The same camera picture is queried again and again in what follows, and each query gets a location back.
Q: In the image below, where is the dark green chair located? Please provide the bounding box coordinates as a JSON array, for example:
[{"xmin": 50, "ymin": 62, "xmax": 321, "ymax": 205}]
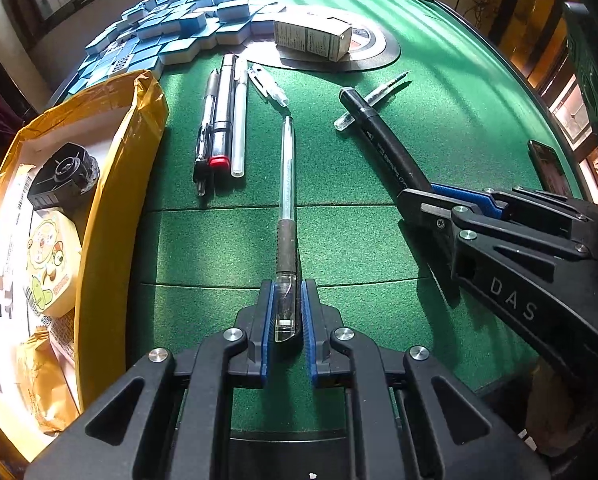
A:
[{"xmin": 561, "ymin": 2, "xmax": 598, "ymax": 206}]

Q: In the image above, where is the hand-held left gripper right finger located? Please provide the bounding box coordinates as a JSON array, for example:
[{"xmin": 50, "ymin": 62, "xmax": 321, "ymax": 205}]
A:
[{"xmin": 301, "ymin": 280, "xmax": 550, "ymax": 480}]

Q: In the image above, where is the white barcode label card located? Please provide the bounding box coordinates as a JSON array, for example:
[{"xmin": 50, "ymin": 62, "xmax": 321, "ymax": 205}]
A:
[{"xmin": 9, "ymin": 162, "xmax": 45, "ymax": 211}]

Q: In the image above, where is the white printed carton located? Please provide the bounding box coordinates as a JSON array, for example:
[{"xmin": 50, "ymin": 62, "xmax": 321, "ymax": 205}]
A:
[{"xmin": 271, "ymin": 14, "xmax": 354, "ymax": 63}]

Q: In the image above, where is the gold tape-wrapped box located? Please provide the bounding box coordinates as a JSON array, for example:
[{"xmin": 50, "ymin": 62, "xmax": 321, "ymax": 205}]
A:
[{"xmin": 0, "ymin": 70, "xmax": 170, "ymax": 463}]

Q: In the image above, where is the black plastic spool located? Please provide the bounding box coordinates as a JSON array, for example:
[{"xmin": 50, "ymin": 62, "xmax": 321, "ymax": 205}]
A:
[{"xmin": 28, "ymin": 142, "xmax": 101, "ymax": 211}]

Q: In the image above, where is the pile of blue mahjong tiles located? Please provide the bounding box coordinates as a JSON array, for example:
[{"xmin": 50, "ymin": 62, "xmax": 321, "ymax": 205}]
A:
[{"xmin": 54, "ymin": 0, "xmax": 287, "ymax": 101}]

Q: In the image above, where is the gold wrapped packet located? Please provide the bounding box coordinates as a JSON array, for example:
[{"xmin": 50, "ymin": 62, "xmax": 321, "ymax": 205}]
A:
[{"xmin": 16, "ymin": 327, "xmax": 80, "ymax": 433}]

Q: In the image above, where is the black phone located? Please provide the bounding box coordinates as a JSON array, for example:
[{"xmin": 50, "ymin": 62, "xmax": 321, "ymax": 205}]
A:
[{"xmin": 528, "ymin": 139, "xmax": 572, "ymax": 196}]

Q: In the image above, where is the silver marker red cap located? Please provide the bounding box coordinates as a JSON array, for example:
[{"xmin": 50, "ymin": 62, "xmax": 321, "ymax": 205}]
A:
[{"xmin": 209, "ymin": 54, "xmax": 237, "ymax": 173}]

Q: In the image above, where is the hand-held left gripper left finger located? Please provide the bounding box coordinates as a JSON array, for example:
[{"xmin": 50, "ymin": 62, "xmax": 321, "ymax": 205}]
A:
[{"xmin": 24, "ymin": 280, "xmax": 276, "ymax": 480}]

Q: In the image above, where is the clear slim pen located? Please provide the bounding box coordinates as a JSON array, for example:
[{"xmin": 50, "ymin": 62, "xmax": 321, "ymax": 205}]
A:
[{"xmin": 334, "ymin": 70, "xmax": 412, "ymax": 131}]

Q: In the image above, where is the clear capped gel pen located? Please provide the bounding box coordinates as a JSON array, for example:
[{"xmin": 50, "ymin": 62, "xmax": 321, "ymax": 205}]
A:
[{"xmin": 274, "ymin": 116, "xmax": 300, "ymax": 343}]

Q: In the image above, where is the round table control panel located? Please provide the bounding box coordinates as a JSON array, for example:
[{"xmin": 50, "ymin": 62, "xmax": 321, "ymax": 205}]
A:
[{"xmin": 239, "ymin": 7, "xmax": 401, "ymax": 72}]

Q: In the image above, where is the clear retractable pen black grip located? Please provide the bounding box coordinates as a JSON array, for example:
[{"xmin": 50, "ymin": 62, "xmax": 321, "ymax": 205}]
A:
[{"xmin": 193, "ymin": 69, "xmax": 221, "ymax": 197}]

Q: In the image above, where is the clear pen cap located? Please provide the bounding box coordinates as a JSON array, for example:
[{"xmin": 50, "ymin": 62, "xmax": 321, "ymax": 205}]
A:
[{"xmin": 246, "ymin": 62, "xmax": 290, "ymax": 108}]

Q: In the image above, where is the black marker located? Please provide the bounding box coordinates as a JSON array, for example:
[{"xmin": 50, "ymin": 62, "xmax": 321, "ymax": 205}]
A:
[{"xmin": 339, "ymin": 86, "xmax": 432, "ymax": 196}]

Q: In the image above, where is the white red printed packet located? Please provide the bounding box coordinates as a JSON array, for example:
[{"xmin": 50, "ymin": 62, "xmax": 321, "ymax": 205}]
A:
[{"xmin": 44, "ymin": 310, "xmax": 80, "ymax": 366}]

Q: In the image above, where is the yellow round cartoon case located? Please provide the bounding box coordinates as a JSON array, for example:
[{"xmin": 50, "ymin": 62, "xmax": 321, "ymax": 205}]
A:
[{"xmin": 23, "ymin": 208, "xmax": 83, "ymax": 318}]

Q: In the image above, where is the stained glass door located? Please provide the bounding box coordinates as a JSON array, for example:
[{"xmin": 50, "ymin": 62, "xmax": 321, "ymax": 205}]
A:
[{"xmin": 539, "ymin": 70, "xmax": 598, "ymax": 201}]

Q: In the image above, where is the gold wooden cabinet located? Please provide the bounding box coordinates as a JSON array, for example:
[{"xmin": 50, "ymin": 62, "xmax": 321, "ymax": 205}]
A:
[{"xmin": 499, "ymin": 0, "xmax": 570, "ymax": 91}]

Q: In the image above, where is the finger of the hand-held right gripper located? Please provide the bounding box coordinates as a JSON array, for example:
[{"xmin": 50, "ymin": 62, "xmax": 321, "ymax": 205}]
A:
[
  {"xmin": 431, "ymin": 184, "xmax": 597, "ymax": 256},
  {"xmin": 397, "ymin": 188, "xmax": 500, "ymax": 241}
]

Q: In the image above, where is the white pen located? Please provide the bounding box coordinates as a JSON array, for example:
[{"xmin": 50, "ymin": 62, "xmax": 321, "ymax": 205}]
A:
[{"xmin": 230, "ymin": 57, "xmax": 250, "ymax": 178}]

